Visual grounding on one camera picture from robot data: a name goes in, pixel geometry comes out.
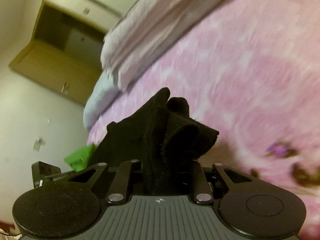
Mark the black knit sweater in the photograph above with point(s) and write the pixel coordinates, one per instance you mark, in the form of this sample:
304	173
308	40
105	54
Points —
163	137

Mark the pink floral blanket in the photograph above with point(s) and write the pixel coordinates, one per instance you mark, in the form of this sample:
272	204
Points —
250	70

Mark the grey ribbed pillow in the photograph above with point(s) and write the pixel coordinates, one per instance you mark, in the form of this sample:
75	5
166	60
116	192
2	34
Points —
105	92

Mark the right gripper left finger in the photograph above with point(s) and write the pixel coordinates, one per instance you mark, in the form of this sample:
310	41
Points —
118	191

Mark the green knit garment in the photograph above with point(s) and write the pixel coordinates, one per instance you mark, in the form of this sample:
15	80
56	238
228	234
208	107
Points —
78	160

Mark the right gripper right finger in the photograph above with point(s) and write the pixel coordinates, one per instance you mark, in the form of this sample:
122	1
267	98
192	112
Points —
202	193

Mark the folded pink bedding stack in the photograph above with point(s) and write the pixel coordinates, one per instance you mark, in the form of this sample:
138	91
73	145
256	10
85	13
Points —
148	30

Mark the wooden door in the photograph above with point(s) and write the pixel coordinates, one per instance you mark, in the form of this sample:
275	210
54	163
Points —
63	54

